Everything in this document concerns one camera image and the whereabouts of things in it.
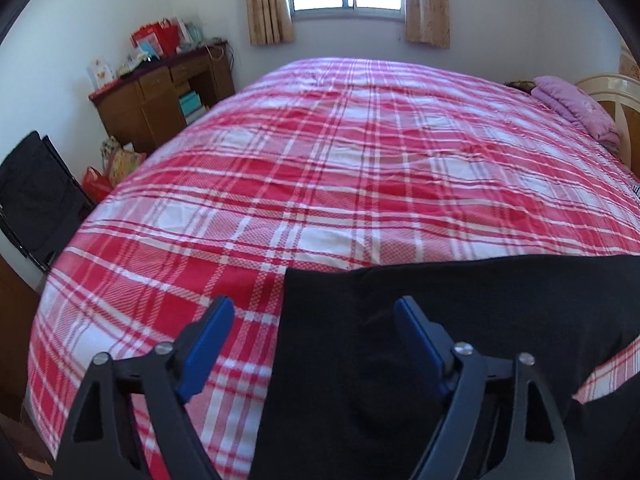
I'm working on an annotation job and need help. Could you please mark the white greeting card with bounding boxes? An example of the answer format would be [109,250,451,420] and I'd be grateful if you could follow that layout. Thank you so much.
[87,56,115,90]

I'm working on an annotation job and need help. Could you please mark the cream wooden headboard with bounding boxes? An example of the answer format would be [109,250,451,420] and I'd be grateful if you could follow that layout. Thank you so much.
[576,74,640,177]

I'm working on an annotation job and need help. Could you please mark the black folding chair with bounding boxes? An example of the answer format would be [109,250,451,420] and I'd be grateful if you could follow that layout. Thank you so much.
[0,131,96,273]

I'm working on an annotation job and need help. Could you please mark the right beige curtain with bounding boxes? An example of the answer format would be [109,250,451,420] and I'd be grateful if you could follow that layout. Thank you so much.
[405,0,450,50]

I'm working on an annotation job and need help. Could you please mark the red gift bag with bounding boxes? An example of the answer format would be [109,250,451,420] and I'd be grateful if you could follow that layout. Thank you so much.
[130,18,180,58]

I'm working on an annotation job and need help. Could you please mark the floral gift bag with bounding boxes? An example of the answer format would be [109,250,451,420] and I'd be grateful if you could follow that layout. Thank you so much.
[101,136,146,188]

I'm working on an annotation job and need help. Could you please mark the brown wooden desk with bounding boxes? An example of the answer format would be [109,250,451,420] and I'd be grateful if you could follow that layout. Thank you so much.
[89,40,235,155]

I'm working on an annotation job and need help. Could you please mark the pink folded blanket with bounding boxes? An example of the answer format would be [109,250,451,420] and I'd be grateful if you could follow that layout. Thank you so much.
[530,76,620,154]

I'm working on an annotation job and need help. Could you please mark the black pants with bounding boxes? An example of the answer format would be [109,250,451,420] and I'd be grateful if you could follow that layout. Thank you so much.
[250,256,639,479]

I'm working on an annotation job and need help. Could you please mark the left beige curtain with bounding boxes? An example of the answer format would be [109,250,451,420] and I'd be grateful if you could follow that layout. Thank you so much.
[246,0,295,47]

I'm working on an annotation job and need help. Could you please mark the beige curtain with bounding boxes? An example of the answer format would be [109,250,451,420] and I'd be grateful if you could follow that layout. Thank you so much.
[246,0,295,47]
[405,0,450,50]

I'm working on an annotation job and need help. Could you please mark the red plaid bedspread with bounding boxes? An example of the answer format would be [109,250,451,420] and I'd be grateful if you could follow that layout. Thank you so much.
[28,58,639,479]

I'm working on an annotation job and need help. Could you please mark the red plastic bag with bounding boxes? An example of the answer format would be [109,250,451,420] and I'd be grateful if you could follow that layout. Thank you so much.
[81,167,113,204]

